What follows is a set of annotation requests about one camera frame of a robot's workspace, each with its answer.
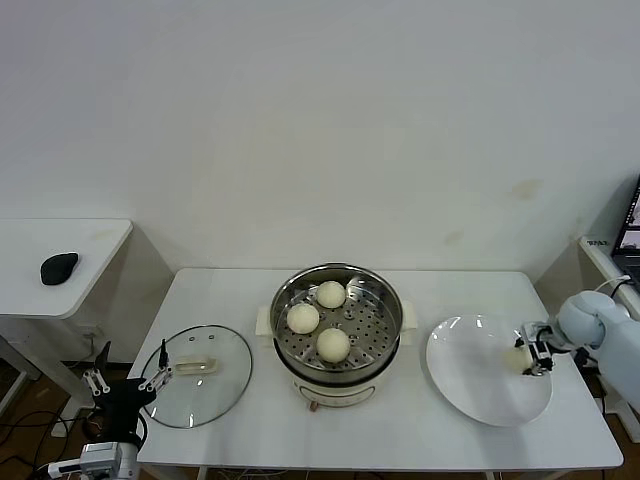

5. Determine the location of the cream electric cooker pot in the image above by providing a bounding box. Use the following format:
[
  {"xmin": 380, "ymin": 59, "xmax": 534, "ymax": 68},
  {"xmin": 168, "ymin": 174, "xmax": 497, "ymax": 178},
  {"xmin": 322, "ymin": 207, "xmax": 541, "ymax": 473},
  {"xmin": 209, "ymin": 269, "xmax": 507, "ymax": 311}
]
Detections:
[{"xmin": 257, "ymin": 319, "xmax": 416, "ymax": 413}]

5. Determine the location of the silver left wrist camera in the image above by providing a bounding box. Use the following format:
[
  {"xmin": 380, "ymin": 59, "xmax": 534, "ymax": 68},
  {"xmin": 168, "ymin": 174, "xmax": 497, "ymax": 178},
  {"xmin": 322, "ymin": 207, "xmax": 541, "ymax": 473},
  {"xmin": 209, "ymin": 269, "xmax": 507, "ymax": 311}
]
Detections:
[{"xmin": 79, "ymin": 442, "xmax": 125, "ymax": 472}]

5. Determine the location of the white cable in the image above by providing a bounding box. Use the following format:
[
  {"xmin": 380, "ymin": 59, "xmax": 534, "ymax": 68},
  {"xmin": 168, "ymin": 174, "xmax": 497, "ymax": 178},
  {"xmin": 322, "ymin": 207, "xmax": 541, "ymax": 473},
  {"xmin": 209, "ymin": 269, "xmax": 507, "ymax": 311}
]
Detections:
[{"xmin": 592, "ymin": 275, "xmax": 632, "ymax": 297}]

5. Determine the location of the black computer mouse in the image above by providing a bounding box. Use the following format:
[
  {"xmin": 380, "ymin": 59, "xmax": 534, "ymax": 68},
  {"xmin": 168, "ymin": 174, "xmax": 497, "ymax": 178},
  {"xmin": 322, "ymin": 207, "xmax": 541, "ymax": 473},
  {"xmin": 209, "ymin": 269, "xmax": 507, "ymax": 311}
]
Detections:
[{"xmin": 40, "ymin": 252, "xmax": 81, "ymax": 286}]

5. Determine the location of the white round plate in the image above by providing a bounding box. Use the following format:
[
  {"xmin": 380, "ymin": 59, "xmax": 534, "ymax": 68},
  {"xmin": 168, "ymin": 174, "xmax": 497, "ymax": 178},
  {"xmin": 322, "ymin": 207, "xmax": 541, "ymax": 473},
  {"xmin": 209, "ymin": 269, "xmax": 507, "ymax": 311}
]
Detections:
[{"xmin": 426, "ymin": 313, "xmax": 554, "ymax": 428}]

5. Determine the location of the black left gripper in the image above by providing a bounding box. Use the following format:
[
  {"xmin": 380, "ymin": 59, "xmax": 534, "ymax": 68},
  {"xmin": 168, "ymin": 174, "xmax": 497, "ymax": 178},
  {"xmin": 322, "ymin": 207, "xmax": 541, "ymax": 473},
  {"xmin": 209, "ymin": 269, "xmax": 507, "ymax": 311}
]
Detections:
[{"xmin": 82, "ymin": 338, "xmax": 175, "ymax": 442}]

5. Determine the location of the glass lid with cream handle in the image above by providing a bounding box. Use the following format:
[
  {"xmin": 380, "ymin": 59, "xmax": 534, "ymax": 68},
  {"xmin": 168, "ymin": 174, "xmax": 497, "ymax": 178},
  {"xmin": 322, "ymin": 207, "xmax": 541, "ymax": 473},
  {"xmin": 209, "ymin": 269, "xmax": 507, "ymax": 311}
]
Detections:
[{"xmin": 139, "ymin": 324, "xmax": 255, "ymax": 429}]

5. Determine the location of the white steamed baozi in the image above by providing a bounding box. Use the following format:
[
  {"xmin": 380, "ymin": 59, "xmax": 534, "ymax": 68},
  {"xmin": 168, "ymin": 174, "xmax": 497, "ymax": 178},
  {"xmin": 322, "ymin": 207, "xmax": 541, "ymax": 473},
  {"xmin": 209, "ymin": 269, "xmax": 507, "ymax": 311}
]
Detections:
[
  {"xmin": 286, "ymin": 302, "xmax": 321, "ymax": 335},
  {"xmin": 501, "ymin": 347, "xmax": 534, "ymax": 374},
  {"xmin": 315, "ymin": 280, "xmax": 347, "ymax": 309},
  {"xmin": 316, "ymin": 327, "xmax": 351, "ymax": 364}
]

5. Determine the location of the white side table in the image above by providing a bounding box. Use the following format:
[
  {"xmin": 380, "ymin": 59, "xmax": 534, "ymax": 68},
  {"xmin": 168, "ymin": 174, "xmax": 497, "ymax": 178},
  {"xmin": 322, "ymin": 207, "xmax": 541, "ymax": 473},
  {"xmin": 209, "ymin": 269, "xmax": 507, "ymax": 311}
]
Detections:
[{"xmin": 0, "ymin": 218, "xmax": 175, "ymax": 426}]

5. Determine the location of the stainless steel steamer basket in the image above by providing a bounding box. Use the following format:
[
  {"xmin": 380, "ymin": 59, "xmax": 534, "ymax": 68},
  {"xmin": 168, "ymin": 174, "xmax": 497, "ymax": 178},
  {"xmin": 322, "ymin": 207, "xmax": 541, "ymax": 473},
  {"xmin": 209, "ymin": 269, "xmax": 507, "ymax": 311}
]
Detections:
[{"xmin": 256, "ymin": 263, "xmax": 419, "ymax": 375}]

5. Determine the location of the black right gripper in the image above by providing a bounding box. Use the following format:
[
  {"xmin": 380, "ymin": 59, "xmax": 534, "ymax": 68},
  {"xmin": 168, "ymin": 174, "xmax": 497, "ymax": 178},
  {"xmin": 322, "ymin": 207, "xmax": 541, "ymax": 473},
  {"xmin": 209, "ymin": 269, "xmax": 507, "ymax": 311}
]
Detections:
[{"xmin": 514, "ymin": 334, "xmax": 556, "ymax": 378}]

